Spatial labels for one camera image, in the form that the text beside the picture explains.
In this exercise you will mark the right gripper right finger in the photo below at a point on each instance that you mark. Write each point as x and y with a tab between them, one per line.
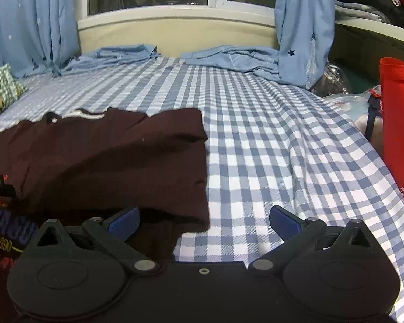
332	272

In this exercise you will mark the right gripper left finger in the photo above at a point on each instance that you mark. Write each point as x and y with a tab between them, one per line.
76	272

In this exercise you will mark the maroon vintage print sweatshirt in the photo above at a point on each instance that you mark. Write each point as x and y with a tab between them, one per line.
96	165

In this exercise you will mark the blue white checkered bedsheet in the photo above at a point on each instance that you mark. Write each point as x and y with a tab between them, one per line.
268	144

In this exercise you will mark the clear plastic bag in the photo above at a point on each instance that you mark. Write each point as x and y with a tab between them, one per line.
364	109

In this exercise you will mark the red fabric bag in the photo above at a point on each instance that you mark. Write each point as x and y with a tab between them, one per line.
391	72

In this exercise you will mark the green checkered pillow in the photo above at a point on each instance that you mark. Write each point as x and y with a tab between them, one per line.
10	88

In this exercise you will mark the left blue star curtain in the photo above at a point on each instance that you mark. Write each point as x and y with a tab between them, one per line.
40	36

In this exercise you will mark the blue star curtain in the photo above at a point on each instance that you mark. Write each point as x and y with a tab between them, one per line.
40	36
305	32

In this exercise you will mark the right blue star curtain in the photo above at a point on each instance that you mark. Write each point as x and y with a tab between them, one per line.
305	32

